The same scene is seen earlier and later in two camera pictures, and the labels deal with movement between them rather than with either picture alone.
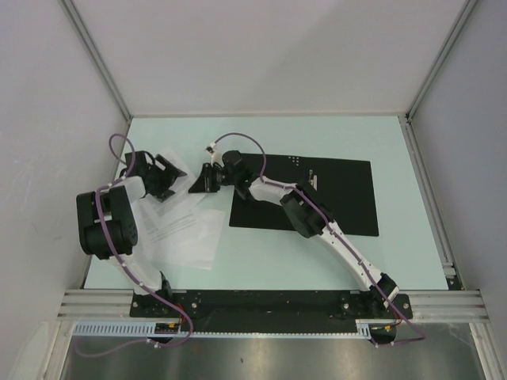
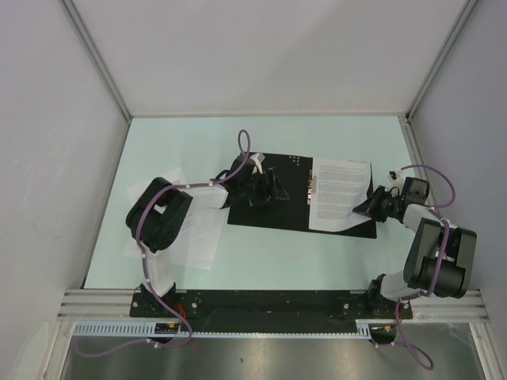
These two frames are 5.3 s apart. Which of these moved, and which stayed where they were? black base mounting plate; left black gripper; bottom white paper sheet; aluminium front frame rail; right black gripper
Moved: right black gripper; left black gripper
Stayed: bottom white paper sheet; black base mounting plate; aluminium front frame rail
